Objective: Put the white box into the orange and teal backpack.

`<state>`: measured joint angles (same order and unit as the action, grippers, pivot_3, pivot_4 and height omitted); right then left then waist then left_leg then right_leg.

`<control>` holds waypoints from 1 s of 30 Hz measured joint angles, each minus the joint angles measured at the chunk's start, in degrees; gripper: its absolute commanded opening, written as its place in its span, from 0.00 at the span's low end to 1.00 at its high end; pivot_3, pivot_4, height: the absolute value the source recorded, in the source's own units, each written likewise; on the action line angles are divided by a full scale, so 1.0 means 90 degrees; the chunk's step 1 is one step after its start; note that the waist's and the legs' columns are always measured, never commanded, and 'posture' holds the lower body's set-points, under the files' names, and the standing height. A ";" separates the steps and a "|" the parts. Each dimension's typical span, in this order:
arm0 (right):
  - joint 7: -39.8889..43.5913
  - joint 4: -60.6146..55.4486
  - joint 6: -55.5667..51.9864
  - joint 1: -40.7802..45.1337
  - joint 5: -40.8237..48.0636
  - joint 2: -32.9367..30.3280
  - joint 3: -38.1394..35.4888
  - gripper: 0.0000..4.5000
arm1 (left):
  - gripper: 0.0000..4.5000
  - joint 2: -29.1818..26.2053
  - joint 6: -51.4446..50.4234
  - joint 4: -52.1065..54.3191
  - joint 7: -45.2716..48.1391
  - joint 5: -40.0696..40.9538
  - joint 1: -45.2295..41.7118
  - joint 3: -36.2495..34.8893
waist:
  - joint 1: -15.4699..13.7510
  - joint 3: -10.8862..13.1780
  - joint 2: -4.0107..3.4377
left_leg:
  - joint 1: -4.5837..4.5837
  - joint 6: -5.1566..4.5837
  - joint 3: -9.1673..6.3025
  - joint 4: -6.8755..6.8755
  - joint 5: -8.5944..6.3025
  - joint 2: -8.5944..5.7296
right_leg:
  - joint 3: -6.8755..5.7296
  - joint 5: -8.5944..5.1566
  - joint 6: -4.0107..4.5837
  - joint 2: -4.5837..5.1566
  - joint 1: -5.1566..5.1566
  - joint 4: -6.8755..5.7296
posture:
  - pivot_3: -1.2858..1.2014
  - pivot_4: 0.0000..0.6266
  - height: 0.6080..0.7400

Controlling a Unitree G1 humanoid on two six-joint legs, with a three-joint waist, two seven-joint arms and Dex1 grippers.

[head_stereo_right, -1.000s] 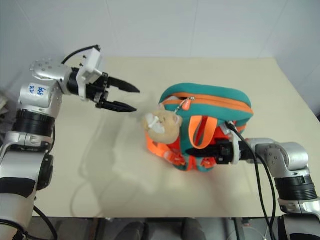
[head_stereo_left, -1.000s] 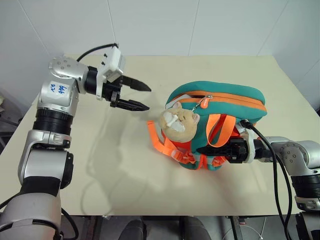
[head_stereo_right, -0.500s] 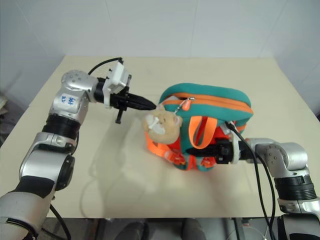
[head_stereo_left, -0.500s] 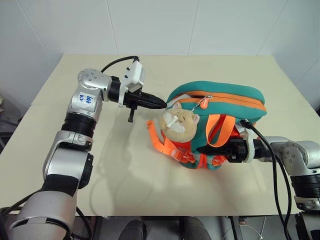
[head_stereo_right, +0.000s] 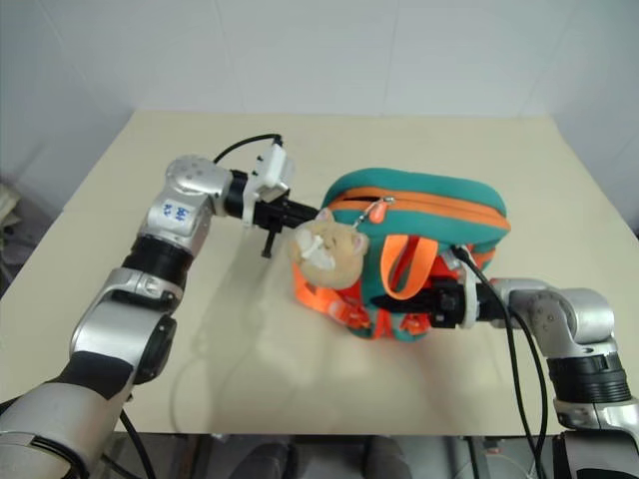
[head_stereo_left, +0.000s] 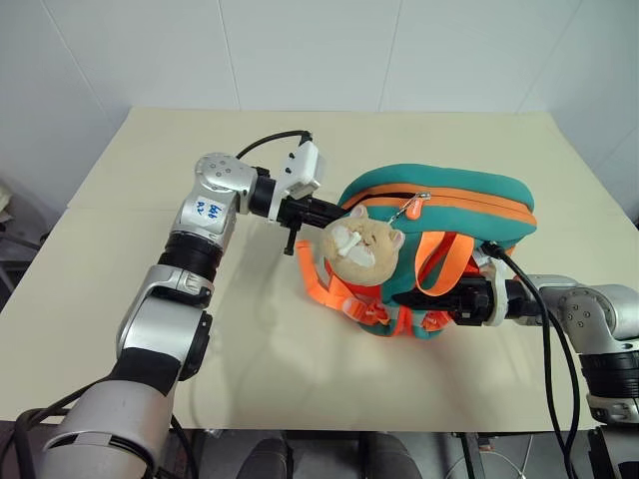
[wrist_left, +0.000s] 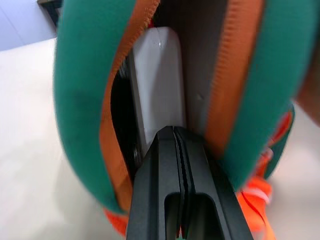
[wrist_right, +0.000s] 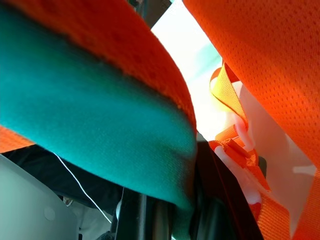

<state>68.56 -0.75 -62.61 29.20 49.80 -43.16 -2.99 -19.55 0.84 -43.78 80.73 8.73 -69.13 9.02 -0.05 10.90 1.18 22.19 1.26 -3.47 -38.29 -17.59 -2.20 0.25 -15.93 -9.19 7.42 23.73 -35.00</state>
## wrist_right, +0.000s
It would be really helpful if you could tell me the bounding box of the thin white cable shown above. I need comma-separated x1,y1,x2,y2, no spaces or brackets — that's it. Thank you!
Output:
53,151,113,224

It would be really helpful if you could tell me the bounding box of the pale grey rounded panel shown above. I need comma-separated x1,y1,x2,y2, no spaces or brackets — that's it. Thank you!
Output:
0,154,82,240

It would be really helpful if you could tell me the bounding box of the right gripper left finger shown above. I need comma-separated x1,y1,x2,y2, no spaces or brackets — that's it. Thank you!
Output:
113,186,177,240

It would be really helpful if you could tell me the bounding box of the teal and orange backpack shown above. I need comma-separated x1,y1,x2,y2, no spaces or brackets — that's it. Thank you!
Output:
0,0,320,240

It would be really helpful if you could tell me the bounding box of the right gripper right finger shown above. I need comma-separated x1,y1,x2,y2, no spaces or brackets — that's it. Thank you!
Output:
189,141,265,240

